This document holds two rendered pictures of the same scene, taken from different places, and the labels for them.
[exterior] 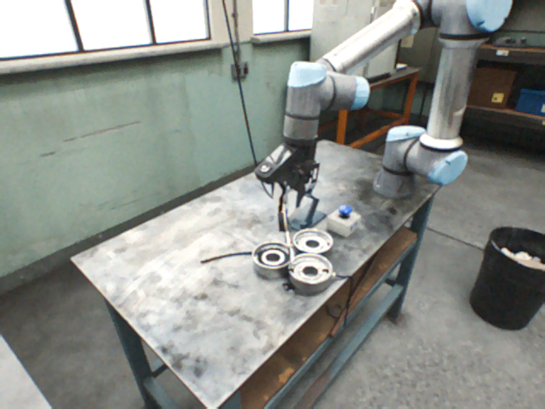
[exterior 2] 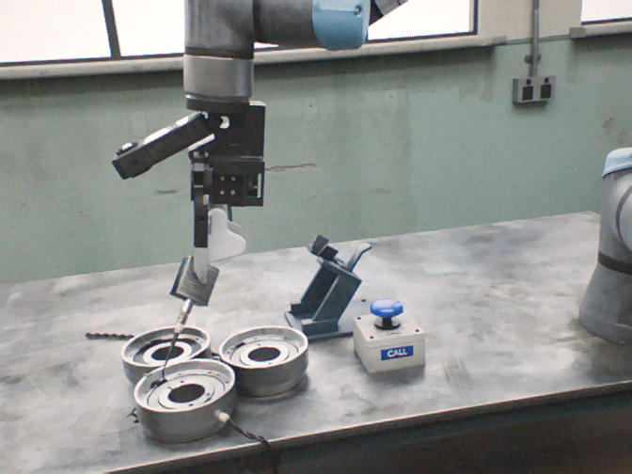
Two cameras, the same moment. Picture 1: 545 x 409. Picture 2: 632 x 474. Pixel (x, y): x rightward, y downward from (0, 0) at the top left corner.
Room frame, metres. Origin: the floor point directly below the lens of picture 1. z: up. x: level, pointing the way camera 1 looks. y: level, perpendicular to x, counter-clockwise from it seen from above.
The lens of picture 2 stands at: (0.23, -0.57, 1.18)
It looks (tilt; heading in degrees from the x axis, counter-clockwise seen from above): 17 degrees down; 38
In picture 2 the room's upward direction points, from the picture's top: 4 degrees counter-clockwise
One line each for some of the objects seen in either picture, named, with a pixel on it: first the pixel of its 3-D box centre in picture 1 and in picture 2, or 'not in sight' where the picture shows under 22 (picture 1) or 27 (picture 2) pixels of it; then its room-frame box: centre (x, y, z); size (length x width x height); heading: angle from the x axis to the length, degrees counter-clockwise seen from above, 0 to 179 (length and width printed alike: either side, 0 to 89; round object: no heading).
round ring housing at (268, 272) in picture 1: (272, 260); (168, 359); (0.67, 0.00, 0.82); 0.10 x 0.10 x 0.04
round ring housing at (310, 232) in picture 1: (312, 245); (264, 360); (0.72, -0.11, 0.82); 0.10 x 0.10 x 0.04
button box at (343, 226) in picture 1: (344, 221); (392, 339); (0.84, -0.21, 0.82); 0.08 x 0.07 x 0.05; 138
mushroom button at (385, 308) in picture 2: (344, 214); (387, 321); (0.83, -0.21, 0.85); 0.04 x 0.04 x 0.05
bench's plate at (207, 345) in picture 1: (295, 211); (345, 310); (0.94, -0.07, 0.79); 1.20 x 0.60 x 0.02; 138
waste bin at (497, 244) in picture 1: (513, 279); not in sight; (1.22, -1.19, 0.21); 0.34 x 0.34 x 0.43
